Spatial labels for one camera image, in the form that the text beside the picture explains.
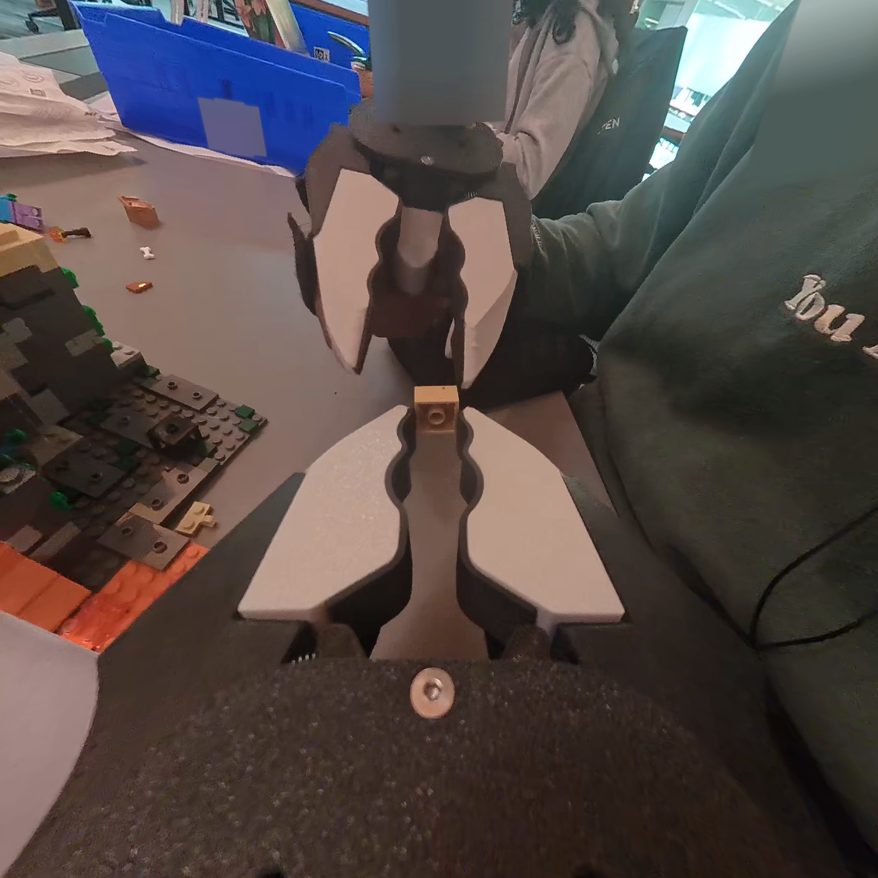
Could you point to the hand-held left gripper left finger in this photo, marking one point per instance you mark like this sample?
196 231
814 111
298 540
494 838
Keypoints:
322 535

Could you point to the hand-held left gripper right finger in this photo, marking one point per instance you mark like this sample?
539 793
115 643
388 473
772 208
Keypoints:
542 542

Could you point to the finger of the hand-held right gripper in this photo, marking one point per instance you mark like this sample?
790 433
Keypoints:
490 274
346 260

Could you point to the tan toy brick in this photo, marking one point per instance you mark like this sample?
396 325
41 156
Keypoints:
435 411

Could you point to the toy brick building model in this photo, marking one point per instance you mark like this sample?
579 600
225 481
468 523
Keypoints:
103 425

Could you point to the grey desk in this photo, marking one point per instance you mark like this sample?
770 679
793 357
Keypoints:
226 343

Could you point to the person's right hand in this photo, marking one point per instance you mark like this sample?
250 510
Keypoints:
418 315

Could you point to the small tan toy plate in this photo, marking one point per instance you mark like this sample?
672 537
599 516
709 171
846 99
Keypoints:
195 518

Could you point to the small red brown tile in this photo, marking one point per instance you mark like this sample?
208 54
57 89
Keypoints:
139 287

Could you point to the orange brown toy block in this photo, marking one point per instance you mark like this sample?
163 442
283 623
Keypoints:
140 212

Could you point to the printed instruction booklets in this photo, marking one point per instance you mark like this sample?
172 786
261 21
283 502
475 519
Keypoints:
254 17

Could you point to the black fabric bag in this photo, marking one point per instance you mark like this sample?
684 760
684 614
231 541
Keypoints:
638 103

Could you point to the blue plastic bin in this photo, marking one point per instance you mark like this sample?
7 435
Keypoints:
151 82

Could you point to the small orange toy torch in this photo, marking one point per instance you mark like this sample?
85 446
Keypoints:
75 233

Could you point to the purple toy pieces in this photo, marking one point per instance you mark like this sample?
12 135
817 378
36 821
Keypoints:
27 216

